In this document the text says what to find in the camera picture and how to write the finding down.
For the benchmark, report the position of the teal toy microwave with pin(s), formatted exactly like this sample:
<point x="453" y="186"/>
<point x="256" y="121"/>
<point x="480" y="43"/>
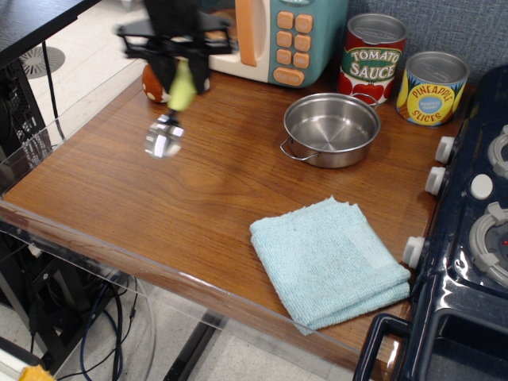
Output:
<point x="286" y="43"/>

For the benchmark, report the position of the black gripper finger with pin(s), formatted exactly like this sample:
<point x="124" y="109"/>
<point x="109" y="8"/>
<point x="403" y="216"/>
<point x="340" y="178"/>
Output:
<point x="199" y="69"/>
<point x="164" y="68"/>

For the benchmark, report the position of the clear acrylic table guard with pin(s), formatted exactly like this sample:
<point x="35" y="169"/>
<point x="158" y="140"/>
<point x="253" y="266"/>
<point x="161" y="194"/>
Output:
<point x="41" y="143"/>

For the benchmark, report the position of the black desk at left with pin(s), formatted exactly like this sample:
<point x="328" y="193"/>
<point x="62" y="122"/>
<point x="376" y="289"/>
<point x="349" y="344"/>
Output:
<point x="25" y="24"/>

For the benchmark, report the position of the small stainless steel pot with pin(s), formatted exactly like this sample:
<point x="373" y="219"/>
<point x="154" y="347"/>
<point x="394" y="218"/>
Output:
<point x="331" y="130"/>

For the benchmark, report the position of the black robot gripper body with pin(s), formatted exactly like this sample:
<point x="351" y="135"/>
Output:
<point x="176" y="29"/>

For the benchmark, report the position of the tomato sauce can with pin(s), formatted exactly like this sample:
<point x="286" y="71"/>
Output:
<point x="372" y="50"/>

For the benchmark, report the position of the plush brown mushroom toy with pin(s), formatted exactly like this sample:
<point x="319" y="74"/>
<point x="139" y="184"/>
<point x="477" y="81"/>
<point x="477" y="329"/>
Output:
<point x="152" y="87"/>

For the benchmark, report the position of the light blue folded cloth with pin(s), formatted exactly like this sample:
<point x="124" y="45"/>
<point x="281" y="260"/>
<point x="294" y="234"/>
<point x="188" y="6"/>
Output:
<point x="327" y="264"/>

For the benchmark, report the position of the pineapple slices can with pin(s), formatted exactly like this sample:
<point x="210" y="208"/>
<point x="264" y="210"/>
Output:
<point x="432" y="86"/>

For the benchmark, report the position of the dark blue toy stove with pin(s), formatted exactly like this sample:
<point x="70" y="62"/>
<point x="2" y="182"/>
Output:
<point x="457" y="328"/>

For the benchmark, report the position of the spoon with yellow-green handle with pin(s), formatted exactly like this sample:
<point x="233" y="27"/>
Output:
<point x="164" y="137"/>

